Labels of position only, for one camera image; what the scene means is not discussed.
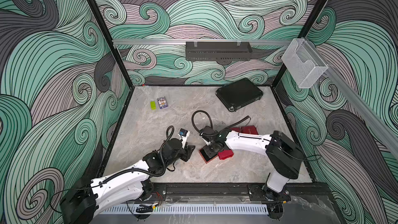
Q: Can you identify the green small block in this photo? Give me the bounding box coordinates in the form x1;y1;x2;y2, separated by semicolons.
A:
150;101;156;110

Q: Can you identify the aluminium wall rail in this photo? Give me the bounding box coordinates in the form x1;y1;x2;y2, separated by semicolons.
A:
112;38;292;46

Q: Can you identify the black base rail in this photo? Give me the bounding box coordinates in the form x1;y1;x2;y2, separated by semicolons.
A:
144;183;331;202

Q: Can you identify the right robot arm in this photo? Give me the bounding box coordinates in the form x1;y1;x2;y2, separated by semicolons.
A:
191;110;304;204

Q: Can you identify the red jewelry box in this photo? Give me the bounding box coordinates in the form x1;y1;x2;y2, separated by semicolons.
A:
199;148;218;164
231;127;241;133

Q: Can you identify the white slotted cable duct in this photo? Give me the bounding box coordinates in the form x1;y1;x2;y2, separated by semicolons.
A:
101;203;269;215

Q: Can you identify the black flat case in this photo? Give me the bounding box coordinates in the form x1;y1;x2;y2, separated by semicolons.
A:
215;78;264;112

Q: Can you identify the small card pack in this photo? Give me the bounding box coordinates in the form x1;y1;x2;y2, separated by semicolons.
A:
157;96;169;109

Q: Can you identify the clear acrylic wall holder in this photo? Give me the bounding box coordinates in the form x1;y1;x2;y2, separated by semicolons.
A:
282;38;328;89

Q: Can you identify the red jewelry box lid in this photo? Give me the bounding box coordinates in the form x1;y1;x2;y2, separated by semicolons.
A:
240;125;258;135

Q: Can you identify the black wall tray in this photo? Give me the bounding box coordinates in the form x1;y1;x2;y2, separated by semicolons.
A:
185;42;253;63

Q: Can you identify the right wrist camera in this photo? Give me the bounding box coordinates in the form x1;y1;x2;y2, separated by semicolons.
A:
200;133;211;145

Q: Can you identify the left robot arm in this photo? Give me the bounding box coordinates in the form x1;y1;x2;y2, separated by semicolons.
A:
60;126;195;224

